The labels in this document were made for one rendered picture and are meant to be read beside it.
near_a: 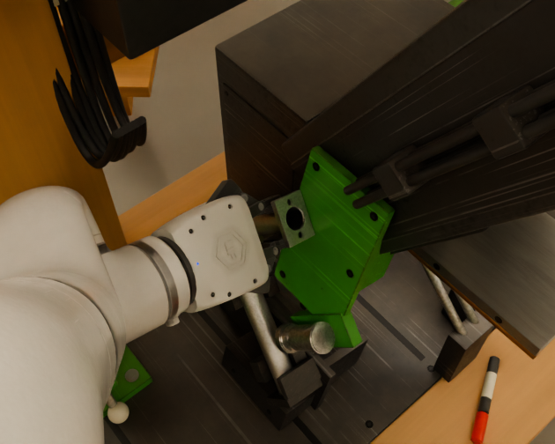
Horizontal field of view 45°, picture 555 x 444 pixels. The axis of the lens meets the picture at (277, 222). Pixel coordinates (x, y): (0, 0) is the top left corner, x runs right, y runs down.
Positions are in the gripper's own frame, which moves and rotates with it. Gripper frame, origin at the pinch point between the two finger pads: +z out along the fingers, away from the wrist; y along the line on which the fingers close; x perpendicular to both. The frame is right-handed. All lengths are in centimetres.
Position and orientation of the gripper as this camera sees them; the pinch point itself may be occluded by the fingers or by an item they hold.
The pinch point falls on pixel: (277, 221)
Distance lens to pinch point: 76.4
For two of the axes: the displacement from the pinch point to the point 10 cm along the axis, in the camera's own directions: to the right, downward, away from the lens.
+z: 7.0, -3.3, 6.3
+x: -6.5, 0.8, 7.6
